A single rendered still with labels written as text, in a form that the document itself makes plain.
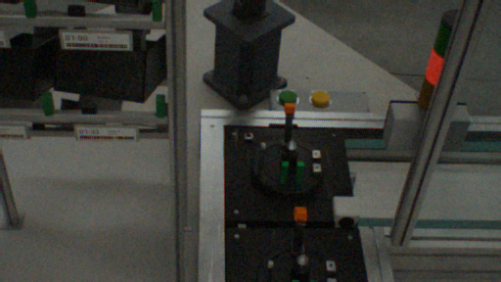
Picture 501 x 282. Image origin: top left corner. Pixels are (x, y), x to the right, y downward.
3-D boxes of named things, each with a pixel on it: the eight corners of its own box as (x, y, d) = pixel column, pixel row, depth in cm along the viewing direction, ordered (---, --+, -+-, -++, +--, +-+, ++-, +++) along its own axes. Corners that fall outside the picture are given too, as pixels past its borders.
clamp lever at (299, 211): (291, 245, 127) (294, 206, 124) (302, 246, 127) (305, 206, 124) (293, 257, 124) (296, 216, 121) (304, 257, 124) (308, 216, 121)
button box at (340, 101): (268, 109, 165) (270, 88, 161) (362, 111, 166) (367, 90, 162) (269, 131, 160) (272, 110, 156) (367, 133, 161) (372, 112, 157)
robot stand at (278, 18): (247, 55, 184) (250, -15, 170) (288, 85, 177) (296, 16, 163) (201, 79, 177) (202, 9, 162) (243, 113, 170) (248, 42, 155)
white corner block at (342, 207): (329, 210, 139) (332, 195, 136) (353, 210, 140) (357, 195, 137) (332, 229, 136) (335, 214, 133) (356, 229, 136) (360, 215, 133)
